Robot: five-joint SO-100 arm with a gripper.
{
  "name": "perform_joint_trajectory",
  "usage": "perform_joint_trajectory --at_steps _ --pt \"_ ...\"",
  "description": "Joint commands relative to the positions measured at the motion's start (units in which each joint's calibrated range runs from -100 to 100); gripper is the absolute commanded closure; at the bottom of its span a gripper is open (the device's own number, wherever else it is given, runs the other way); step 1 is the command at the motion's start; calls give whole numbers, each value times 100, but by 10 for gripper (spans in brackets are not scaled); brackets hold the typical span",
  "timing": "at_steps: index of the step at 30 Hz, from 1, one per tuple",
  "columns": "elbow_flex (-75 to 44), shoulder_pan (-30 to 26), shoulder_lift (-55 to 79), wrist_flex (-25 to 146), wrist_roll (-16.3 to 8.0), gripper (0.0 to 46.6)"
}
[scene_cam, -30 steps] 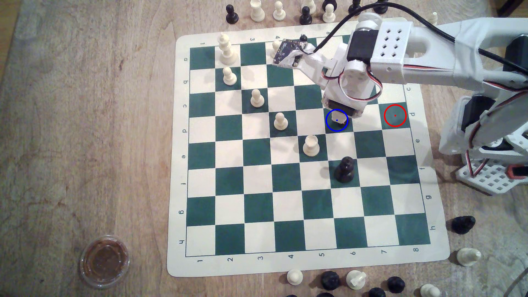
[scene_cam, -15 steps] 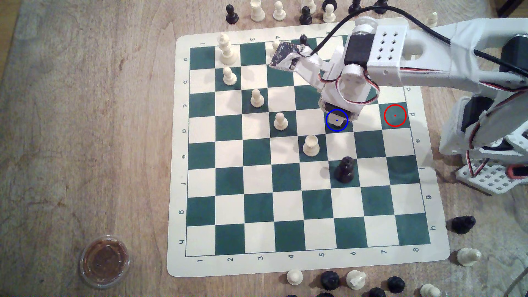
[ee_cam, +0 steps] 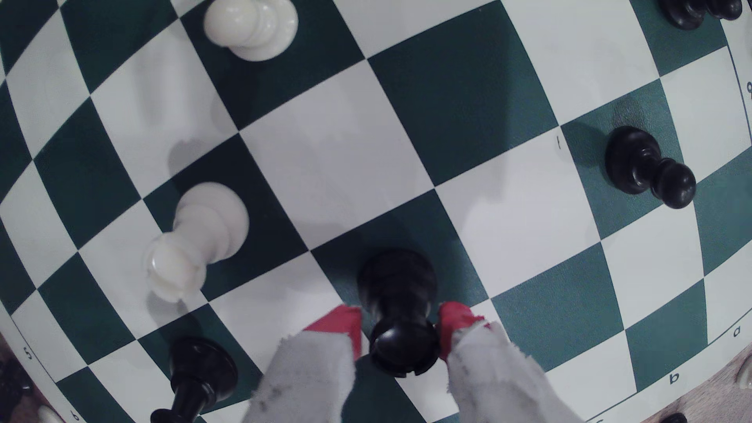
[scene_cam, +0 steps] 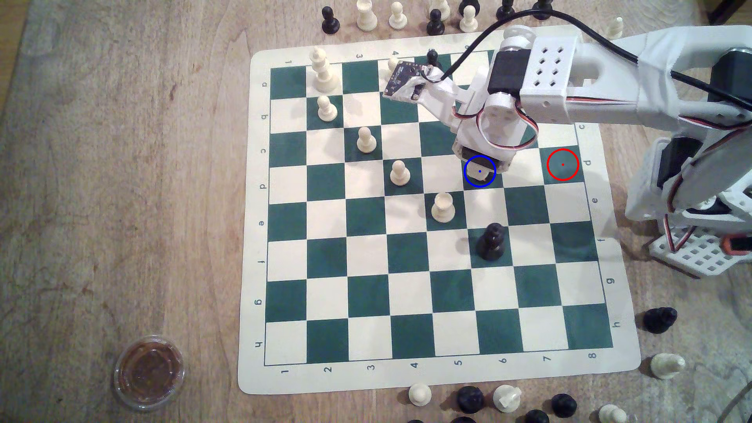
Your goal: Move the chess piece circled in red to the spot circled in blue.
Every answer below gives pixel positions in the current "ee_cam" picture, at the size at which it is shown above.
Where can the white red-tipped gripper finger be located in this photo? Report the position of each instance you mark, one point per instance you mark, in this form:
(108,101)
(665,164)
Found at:
(308,376)
(493,382)

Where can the black chess rook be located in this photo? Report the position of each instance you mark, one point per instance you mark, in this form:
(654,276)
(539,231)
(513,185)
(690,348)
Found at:
(399,305)

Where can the tall black chess piece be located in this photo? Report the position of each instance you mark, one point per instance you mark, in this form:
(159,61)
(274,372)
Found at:
(203,370)

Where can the white chess pawn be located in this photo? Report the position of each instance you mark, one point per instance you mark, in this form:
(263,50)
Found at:
(252,26)
(194,241)

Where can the black chess pawn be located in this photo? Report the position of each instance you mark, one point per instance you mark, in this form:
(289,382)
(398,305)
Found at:
(640,164)

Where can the green and white chessboard mat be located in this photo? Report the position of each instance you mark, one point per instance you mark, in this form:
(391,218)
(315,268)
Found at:
(470,88)

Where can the black pieces, top right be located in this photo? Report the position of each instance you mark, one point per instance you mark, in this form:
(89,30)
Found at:
(684,10)

